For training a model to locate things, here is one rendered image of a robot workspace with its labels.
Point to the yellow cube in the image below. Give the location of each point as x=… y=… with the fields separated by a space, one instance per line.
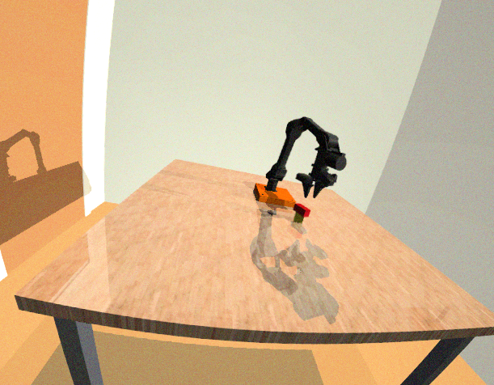
x=298 y=218

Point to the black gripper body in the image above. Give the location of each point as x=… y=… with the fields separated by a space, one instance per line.
x=308 y=179

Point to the red cube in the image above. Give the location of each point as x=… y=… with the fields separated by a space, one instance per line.
x=304 y=212
x=297 y=207

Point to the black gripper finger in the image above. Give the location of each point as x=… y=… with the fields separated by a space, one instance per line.
x=306 y=188
x=317 y=189

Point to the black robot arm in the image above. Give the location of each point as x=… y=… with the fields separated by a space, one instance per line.
x=328 y=153

